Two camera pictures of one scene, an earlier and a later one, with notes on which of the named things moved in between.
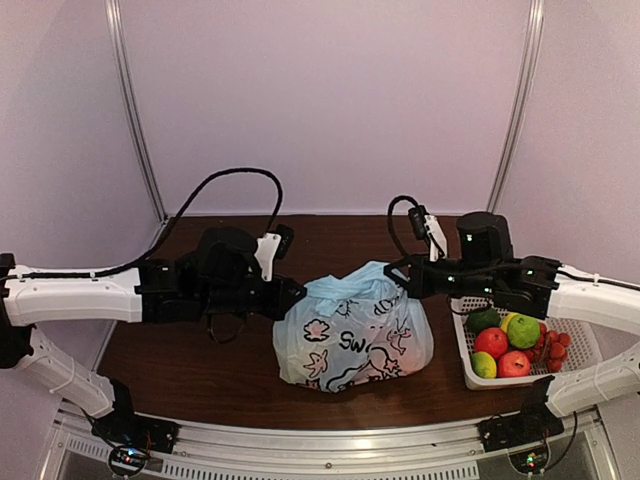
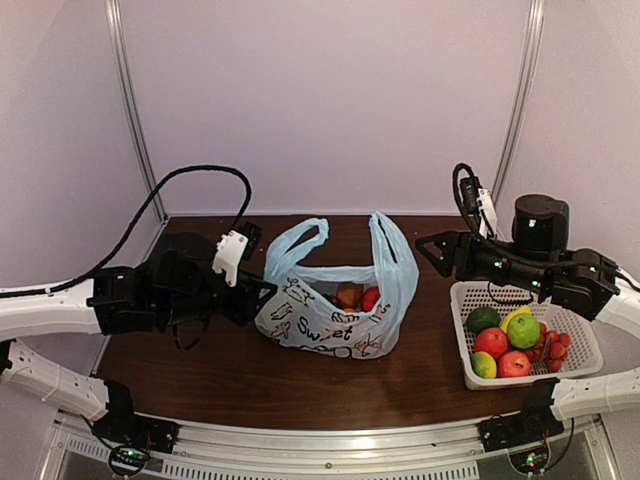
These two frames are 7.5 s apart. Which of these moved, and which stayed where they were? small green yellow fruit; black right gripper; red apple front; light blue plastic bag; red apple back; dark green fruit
Moved: light blue plastic bag; black right gripper
Stayed: red apple back; small green yellow fruit; dark green fruit; red apple front
